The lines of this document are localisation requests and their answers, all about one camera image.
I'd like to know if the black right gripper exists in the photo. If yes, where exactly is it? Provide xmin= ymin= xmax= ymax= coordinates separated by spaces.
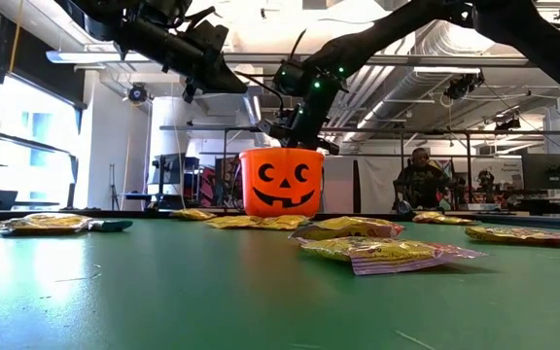
xmin=259 ymin=89 xmax=342 ymax=157

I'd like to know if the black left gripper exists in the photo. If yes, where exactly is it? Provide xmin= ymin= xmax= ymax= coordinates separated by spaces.
xmin=119 ymin=18 xmax=250 ymax=104

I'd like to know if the yellow Sour Patch pack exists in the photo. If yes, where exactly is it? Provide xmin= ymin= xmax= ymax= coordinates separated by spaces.
xmin=17 ymin=212 xmax=95 ymax=228
xmin=255 ymin=214 xmax=310 ymax=231
xmin=170 ymin=208 xmax=218 ymax=223
xmin=289 ymin=216 xmax=406 ymax=243
xmin=411 ymin=210 xmax=449 ymax=223
xmin=0 ymin=216 xmax=91 ymax=238
xmin=464 ymin=226 xmax=560 ymax=245
xmin=205 ymin=214 xmax=264 ymax=230
xmin=300 ymin=237 xmax=488 ymax=277
xmin=430 ymin=215 xmax=476 ymax=227

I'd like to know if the white blue candy bar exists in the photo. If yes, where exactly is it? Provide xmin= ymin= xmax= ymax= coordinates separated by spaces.
xmin=87 ymin=219 xmax=134 ymax=233

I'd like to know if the white ceiling vent box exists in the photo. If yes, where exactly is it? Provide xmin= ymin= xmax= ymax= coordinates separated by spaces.
xmin=227 ymin=62 xmax=265 ymax=97

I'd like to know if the white partition panel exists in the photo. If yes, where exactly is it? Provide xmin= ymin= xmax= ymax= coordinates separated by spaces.
xmin=323 ymin=155 xmax=398 ymax=215

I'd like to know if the white round column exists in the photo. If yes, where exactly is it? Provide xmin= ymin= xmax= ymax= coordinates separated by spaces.
xmin=148 ymin=96 xmax=189 ymax=210

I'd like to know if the black ceiling spotlight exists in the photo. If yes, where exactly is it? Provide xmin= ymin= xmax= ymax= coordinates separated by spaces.
xmin=127 ymin=82 xmax=149 ymax=104
xmin=494 ymin=116 xmax=523 ymax=131

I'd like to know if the orange pumpkin face bucket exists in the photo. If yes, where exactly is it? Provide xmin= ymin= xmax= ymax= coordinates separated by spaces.
xmin=238 ymin=147 xmax=326 ymax=219

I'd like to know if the black monitor on stand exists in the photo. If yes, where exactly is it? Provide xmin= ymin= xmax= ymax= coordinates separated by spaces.
xmin=149 ymin=153 xmax=201 ymax=211

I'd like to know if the person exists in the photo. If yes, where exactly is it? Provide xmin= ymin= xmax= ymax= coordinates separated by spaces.
xmin=392 ymin=147 xmax=459 ymax=211

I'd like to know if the long ceiling light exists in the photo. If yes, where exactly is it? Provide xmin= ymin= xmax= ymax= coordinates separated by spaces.
xmin=45 ymin=50 xmax=130 ymax=65

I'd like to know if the thin black tripod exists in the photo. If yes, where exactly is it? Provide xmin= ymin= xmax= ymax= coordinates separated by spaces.
xmin=108 ymin=163 xmax=121 ymax=211

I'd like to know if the black spotlight cluster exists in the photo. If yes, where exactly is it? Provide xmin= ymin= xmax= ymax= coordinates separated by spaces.
xmin=443 ymin=72 xmax=485 ymax=101

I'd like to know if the large bright window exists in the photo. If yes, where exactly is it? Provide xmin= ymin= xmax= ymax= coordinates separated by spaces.
xmin=0 ymin=72 xmax=85 ymax=211

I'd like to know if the green table mat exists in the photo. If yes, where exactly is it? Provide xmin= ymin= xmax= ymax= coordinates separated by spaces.
xmin=0 ymin=213 xmax=560 ymax=350

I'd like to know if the cluttered workbench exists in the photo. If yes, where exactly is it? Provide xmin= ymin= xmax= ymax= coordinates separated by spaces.
xmin=449 ymin=192 xmax=560 ymax=219

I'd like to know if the dark desk monitor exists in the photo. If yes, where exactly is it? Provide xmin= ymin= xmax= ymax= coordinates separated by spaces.
xmin=521 ymin=153 xmax=560 ymax=191

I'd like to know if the black metal rack frame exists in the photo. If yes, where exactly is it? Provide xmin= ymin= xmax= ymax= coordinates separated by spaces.
xmin=158 ymin=124 xmax=560 ymax=215

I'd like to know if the silver ventilation duct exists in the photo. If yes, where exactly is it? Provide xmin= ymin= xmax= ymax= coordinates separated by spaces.
xmin=328 ymin=18 xmax=495 ymax=147

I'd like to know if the black table frame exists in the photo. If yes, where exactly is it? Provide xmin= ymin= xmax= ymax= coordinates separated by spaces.
xmin=0 ymin=207 xmax=560 ymax=232

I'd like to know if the yellow hanging cord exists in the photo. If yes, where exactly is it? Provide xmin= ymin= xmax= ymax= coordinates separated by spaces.
xmin=7 ymin=9 xmax=22 ymax=74

